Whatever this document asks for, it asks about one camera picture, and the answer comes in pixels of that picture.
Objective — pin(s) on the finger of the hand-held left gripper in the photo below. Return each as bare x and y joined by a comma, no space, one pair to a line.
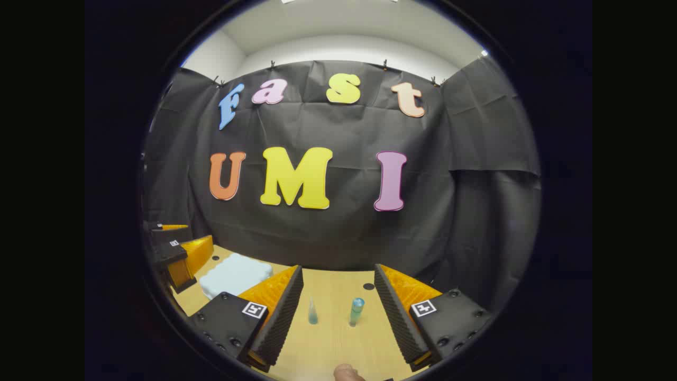
161,235
169,253

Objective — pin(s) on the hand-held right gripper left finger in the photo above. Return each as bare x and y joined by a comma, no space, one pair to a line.
280,317

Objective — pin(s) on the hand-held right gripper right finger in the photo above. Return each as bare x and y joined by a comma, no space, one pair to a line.
396,317

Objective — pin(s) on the small clear cone bottle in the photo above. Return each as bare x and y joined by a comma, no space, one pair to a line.
312,316

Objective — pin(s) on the teal tube bottle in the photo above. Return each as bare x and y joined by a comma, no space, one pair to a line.
356,312

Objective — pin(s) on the light blue small suitcase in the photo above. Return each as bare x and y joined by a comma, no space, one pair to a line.
235,275

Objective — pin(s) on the black backdrop cloth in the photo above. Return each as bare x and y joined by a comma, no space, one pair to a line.
338,233

